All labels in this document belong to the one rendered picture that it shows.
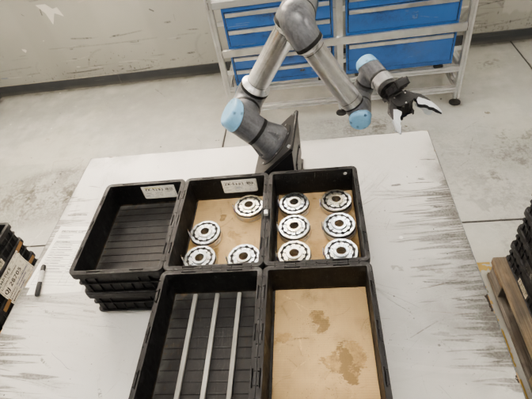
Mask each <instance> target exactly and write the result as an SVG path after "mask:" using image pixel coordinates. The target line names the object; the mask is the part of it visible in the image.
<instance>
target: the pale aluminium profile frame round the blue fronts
mask: <svg viewBox="0 0 532 399"><path fill-rule="evenodd" d="M203 1H204V5H205V8H206V11H207V18H208V21H209V25H210V28H211V35H212V38H213V41H214V45H215V51H216V55H217V58H218V64H219V68H220V71H221V75H222V80H223V85H224V88H225V91H226V97H227V100H228V103H229V102H230V100H232V99H233V98H234V94H235V91H236V88H237V87H238V86H237V83H236V80H235V83H234V78H235V76H234V69H233V65H232V62H231V65H230V70H228V71H227V69H226V63H225V58H232V57H238V56H246V55H259V54H260V53H261V51H262V49H263V47H264V45H261V46H255V47H242V48H235V49H228V50H223V49H222V45H221V41H220V38H219V31H218V28H217V27H221V26H224V24H223V21H219V22H216V20H215V14H214V10H212V9H211V0H203ZM478 2H479V0H470V3H469V10H468V15H467V19H466V22H459V23H452V24H444V25H432V26H425V27H418V28H405V29H398V30H391V31H384V32H371V33H364V34H357V35H350V36H346V34H345V35H343V11H345V6H343V0H332V11H333V36H334V37H330V38H323V39H322V40H323V42H324V43H325V45H326V46H327V47H329V46H334V58H335V59H336V61H337V62H338V63H339V64H340V66H341V67H342V69H344V63H346V53H344V49H343V44H357V43H364V42H371V41H378V40H392V39H398V38H405V37H413V36H426V35H433V34H440V33H448V32H461V31H464V36H463V40H462V45H459V46H454V54H453V61H454V64H449V63H448V64H439V65H433V66H427V67H419V68H411V69H403V70H389V72H390V73H391V74H392V76H393V77H394V78H401V77H405V76H407V77H410V76H418V75H425V74H441V73H446V76H447V77H448V79H449V81H450V83H451V85H442V86H434V87H425V88H417V89H407V90H406V91H410V92H413V93H420V94H422V95H430V94H438V93H453V94H452V97H453V99H450V100H449V104H450V105H459V104H460V103H461V101H460V100H459V99H456V98H459V96H460V92H461V87H462V80H463V77H464V73H465V68H466V61H467V57H468V53H469V46H470V41H471V37H472V33H473V26H474V22H475V18H476V14H477V7H478ZM207 3H208V6H209V10H208V8H207ZM459 50H461V52H460V55H459V54H458V51H459ZM454 72H457V73H456V76H455V74H454ZM228 75H229V76H228ZM233 85H234V87H233ZM324 85H325V84H324V82H323V81H322V80H321V79H320V78H319V77H318V78H313V79H305V80H297V81H289V82H275V83H270V85H269V90H278V89H293V88H301V87H309V86H324ZM330 104H338V105H339V110H337V111H336V114H337V115H338V116H344V115H346V114H347V113H346V112H345V111H344V109H343V108H342V107H341V105H340V104H339V102H338V101H337V100H336V98H335V97H320V98H312V99H304V100H296V101H280V102H272V103H263V105H262V107H261V111H264V110H273V109H281V108H297V107H306V106H314V105H330Z"/></svg>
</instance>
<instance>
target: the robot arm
mask: <svg viewBox="0 0 532 399"><path fill-rule="evenodd" d="M317 8H318V0H282V2H281V4H280V6H279V8H278V10H277V12H276V14H275V16H274V22H275V26H274V28H273V30H272V32H271V34H270V36H269V38H268V40H267V42H266V43H265V45H264V47H263V49H262V51H261V53H260V55H259V57H258V59H257V61H256V63H255V64H254V66H253V68H252V70H251V72H250V74H249V75H246V76H244V78H243V79H242V80H241V82H240V84H239V85H238V86H237V88H236V91H235V94H234V98H233V99H232V100H230V102H229V103H228V104H227V105H226V107H225V109H224V111H223V113H222V117H221V124H222V126H223V127H224V128H225V129H226V130H228V131H229V132H232V133H233V134H234V135H236V136H237V137H238V138H240V139H242V140H243V141H245V142H246V143H248V144H249V145H250V146H251V147H252V148H253V149H254V150H255V151H256V152H257V154H258V155H259V156H260V158H262V159H263V160H265V161H266V160H268V159H269V158H271V157H272V156H273V155H274V154H275V153H276V151H277V150H278V149H279V148H280V146H281V145H282V143H283V141H284V139H285V137H286V134H287V129H286V128H285V127H284V126H283V125H280V124H277V123H273V122H270V121H268V120H266V119H265V118H264V117H263V116H261V115H260V110H261V107H262V105H263V103H264V101H265V100H266V98H267V96H268V95H269V92H270V90H269V85H270V83H271V82H272V79H273V78H274V77H275V75H276V72H277V71H278V69H279V67H280V66H281V64H282V62H283V60H284V59H285V57H286V56H287V53H288V52H289V51H290V49H291V47H293V48H294V50H295V51H296V52H297V54H298V55H303V56H304V58H305V59H306V61H307V62H308V63H309V64H310V65H311V67H312V68H313V69H314V71H315V72H316V73H317V75H318V76H319V78H320V79H321V80H322V81H323V82H324V84H325V85H326V87H327V88H328V89H329V91H330V92H331V94H332V95H333V96H334V97H335V98H336V100H337V101H338V102H339V104H340V105H341V107H342V108H343V109H344V111H345V112H346V113H347V114H348V116H349V123H350V125H351V126H352V127H353V128H354V129H357V130H362V129H364V128H366V127H368V126H369V125H370V123H371V117H372V115H371V94H372V93H373V91H375V92H376V93H377V94H378V95H379V96H380V97H381V98H382V100H383V101H384V103H385V102H387V104H388V112H387V113H388V115H389V116H390V117H391V118H392V120H393V125H394V127H395V132H396V131H397V132H398V133H399V134H400V135H401V129H402V126H401V121H402V120H403V117H406V116H407V115H408V114H411V113H412V114H414V109H413V108H412V106H413V100H414V101H415V102H416V103H415V106H416V107H417V108H421V109H422V110H423V112H424V114H426V115H431V113H432V112H433V111H434V112H437V113H439V114H442V113H443V112H442V111H441V110H440V108H439V107H438V106H437V105H436V104H434V103H433V102H432V101H431V100H430V99H428V98H427V97H425V96H424V95H422V94H420V93H413V92H410V91H406V90H404V91H403V89H404V88H405V87H406V86H408V84H409V83H410V81H409V79H408V77H407V76H405V77H401V78H399V79H397V80H396V79H395V78H394V77H393V76H392V74H391V73H390V72H389V71H388V70H387V69H386V68H385V67H384V66H383V65H382V64H381V63H380V62H379V60H378V59H376V58H375V57H374V56H373V55H372V54H366V55H363V56H362V57H361V58H360V59H359V60H358V61H357V63H356V70H357V71H358V72H359V75H358V77H357V79H356V80H355V83H354V85H353V83H352V81H351V80H350V78H349V77H348V76H347V75H346V73H345V72H344V70H343V69H342V67H341V66H340V64H339V63H338V62H337V61H336V59H335V58H334V56H333V54H332V53H331V52H330V50H329V49H328V48H327V46H326V45H325V43H324V42H323V40H322V37H323V35H322V33H321V32H320V30H319V28H318V27H317V23H316V20H315V18H316V13H317Z"/></svg>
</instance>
